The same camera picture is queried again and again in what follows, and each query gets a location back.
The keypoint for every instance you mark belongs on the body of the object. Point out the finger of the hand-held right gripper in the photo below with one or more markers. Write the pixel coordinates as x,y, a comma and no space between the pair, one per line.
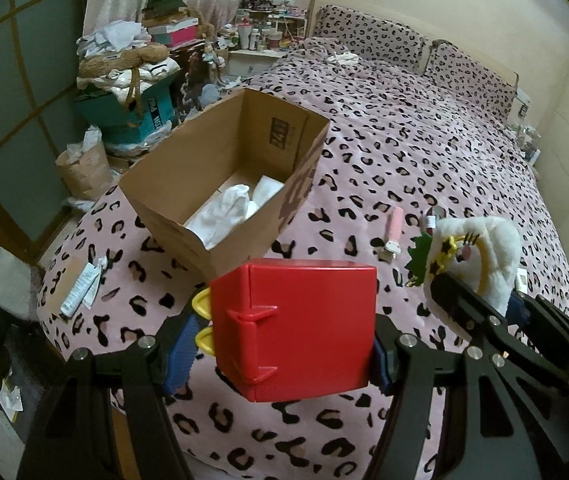
554,335
469,310

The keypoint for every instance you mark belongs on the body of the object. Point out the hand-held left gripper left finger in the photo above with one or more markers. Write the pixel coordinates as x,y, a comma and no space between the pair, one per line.
179,360

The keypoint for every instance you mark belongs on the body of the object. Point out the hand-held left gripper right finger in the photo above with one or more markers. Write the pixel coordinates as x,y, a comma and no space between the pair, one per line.
383,367

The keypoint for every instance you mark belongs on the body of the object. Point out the red plastic box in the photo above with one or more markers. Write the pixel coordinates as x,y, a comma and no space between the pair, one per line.
289,330

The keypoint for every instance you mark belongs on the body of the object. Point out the pink hair roller clip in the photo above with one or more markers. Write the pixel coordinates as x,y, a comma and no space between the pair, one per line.
393,230

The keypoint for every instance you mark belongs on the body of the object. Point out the white cloth gloves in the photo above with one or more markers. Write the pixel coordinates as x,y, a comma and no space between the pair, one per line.
224,212

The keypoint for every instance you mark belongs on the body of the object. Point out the brown cardboard box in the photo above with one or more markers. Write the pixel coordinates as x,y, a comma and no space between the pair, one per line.
164,195

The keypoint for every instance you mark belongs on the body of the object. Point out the red pouch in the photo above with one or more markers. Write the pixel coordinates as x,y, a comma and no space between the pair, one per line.
433,220

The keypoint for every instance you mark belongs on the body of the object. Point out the white striped tube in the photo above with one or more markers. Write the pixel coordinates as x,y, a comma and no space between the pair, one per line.
80,290

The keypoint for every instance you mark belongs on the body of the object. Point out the small bedside bottles cluster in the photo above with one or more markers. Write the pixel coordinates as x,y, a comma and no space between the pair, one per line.
528,142

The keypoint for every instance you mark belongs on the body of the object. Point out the paper-lined waste basket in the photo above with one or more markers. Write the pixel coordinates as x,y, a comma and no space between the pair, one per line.
82,167

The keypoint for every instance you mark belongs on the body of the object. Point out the pink leopard print pillow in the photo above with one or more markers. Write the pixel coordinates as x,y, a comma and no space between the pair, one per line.
369,37
469,77

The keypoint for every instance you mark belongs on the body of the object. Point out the teal storage box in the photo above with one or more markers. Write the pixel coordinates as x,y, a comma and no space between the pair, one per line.
114,117

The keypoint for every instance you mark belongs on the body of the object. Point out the white crumpled cloth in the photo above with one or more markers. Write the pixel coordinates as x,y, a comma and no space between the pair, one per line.
343,58

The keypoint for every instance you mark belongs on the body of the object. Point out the small plush toys cluster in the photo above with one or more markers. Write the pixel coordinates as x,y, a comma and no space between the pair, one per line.
204,65

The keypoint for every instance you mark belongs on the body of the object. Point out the brown teddy bear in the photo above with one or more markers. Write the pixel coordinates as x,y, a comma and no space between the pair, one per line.
124,60

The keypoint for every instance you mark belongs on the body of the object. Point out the white nightstand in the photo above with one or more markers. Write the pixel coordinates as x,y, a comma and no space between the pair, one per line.
254,62

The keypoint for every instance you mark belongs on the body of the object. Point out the pink shoe box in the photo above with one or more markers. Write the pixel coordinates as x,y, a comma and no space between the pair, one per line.
179,35

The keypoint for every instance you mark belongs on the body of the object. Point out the pile of light clothes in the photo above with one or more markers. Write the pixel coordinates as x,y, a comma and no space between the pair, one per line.
112,37

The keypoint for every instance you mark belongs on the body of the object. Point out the cluttered nightstand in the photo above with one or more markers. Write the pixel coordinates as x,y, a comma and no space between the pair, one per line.
264,25

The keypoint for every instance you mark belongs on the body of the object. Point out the dark green cap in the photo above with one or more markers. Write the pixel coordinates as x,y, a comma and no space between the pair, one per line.
164,2

